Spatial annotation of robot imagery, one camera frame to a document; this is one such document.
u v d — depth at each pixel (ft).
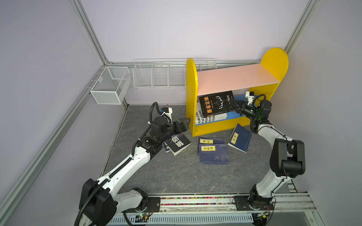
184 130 2.16
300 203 2.48
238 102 2.59
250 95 2.60
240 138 3.18
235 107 2.62
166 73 3.27
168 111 2.23
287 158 1.58
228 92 2.39
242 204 2.42
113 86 3.39
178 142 3.12
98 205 1.26
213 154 2.97
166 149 3.07
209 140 3.18
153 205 2.42
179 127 2.15
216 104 2.78
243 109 2.48
